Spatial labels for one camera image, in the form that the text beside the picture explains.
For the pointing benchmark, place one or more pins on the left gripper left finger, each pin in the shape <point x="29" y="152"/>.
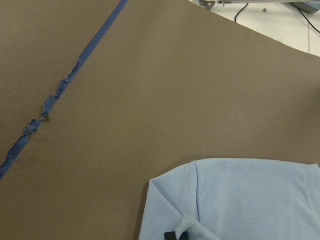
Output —
<point x="170" y="235"/>

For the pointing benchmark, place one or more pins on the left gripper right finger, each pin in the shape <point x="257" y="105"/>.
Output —
<point x="184" y="236"/>

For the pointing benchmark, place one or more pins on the light blue t-shirt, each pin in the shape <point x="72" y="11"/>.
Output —
<point x="234" y="199"/>

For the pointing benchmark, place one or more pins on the aluminium frame post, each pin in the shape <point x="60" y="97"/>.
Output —
<point x="208" y="4"/>

